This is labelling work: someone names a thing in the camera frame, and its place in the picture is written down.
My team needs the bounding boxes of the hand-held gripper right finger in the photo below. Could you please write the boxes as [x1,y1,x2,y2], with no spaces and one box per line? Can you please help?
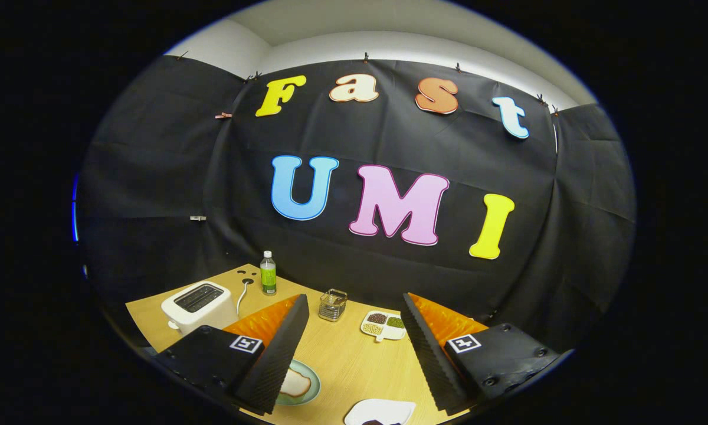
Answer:
[400,292,575,415]

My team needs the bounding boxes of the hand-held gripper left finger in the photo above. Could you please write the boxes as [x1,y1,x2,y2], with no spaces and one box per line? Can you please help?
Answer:
[153,293,311,416]

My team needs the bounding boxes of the plain toast bread slice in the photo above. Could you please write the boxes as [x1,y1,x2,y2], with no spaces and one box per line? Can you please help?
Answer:
[280,369,312,397]

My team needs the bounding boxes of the pale green round plate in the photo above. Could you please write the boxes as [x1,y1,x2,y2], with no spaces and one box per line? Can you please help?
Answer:
[274,359,321,406]

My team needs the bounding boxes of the white divided bean dish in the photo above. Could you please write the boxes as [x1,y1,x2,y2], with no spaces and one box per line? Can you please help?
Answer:
[360,310,408,343]

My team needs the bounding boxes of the green label plastic bottle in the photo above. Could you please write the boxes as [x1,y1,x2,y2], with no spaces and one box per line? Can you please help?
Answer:
[260,251,277,296]

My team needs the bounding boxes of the white squarish plate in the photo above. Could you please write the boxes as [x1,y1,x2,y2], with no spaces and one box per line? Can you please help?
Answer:
[344,399,417,425]

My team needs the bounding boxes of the black backdrop cloth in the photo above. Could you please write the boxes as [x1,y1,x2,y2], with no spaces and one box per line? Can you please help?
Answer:
[77,54,637,355]

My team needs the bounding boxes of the white toaster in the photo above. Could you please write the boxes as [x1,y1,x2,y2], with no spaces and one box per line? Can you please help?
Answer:
[161,281,238,337]

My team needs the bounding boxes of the metal wire utensil holder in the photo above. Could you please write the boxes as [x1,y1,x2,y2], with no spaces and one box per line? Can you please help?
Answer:
[319,289,348,322]

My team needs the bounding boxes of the white toaster power cable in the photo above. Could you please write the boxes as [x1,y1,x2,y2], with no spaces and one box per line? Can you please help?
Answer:
[236,279,254,316]

